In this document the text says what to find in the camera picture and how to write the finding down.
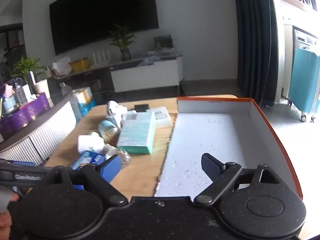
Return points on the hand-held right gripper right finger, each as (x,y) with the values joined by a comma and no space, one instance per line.
(211,166)

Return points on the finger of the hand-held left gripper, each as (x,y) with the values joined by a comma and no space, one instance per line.
(78,177)

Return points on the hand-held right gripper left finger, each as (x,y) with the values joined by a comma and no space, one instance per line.
(110,167)

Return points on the clear plastic plug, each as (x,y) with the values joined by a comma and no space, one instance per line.
(122,155)

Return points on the blue tissue pack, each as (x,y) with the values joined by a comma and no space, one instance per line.
(86,158)

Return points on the orange cardboard box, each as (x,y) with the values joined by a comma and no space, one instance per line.
(207,140)

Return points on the teal toothpick jar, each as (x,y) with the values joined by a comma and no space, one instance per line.
(107,130)

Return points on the teal carton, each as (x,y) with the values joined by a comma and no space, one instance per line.
(136,135)

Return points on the white plug-in device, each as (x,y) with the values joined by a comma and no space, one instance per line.
(113,110)

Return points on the black power adapter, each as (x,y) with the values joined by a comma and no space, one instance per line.
(141,107)

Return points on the small white carton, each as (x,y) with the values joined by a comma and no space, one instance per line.
(162,116)

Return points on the person's left hand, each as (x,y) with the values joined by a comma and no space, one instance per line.
(5,222)

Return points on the curved ribbed counter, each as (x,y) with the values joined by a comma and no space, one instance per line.
(50,130)

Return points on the purple box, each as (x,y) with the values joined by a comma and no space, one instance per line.
(27,112)

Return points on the blue plastic bag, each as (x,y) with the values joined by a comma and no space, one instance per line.
(86,107)

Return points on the cardboard carton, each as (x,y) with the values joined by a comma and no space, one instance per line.
(83,95)

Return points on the metal thermos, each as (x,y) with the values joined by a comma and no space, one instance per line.
(31,81)

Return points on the low TV stand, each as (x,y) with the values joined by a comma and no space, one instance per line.
(145,76)

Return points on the yellow box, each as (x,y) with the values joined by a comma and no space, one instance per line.
(80,65)

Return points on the leafy green plant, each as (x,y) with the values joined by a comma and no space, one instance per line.
(26,66)

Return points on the white router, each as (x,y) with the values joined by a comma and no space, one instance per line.
(101,57)

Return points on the white plastic bag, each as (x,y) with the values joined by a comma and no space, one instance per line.
(61,66)

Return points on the crumpled cloth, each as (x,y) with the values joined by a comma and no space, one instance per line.
(148,60)

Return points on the potted plant in dark vase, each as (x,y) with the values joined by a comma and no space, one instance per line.
(123,42)

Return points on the teal suitcase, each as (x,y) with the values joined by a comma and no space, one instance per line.
(305,80)

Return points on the dark curtain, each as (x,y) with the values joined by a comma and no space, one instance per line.
(255,42)

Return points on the green and black box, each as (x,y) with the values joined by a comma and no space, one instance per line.
(163,42)

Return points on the white washing machine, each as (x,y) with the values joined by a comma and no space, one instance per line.
(303,38)

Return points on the black wall television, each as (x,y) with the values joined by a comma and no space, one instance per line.
(102,12)

